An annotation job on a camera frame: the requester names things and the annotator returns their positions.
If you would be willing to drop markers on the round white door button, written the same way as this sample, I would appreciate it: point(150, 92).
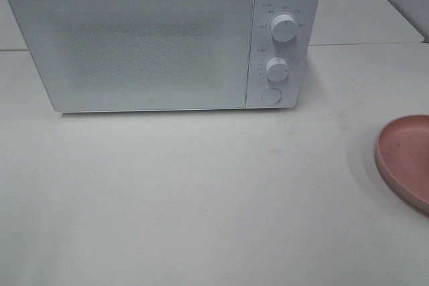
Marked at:
point(271, 96)

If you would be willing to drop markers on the lower white timer knob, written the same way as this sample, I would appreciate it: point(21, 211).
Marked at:
point(277, 69)

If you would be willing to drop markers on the white microwave door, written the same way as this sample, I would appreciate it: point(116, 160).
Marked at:
point(138, 55)

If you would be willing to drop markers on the upper white power knob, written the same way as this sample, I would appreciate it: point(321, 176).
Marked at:
point(283, 27)

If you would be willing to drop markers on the pink round plate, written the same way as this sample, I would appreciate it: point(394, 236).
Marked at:
point(401, 154)

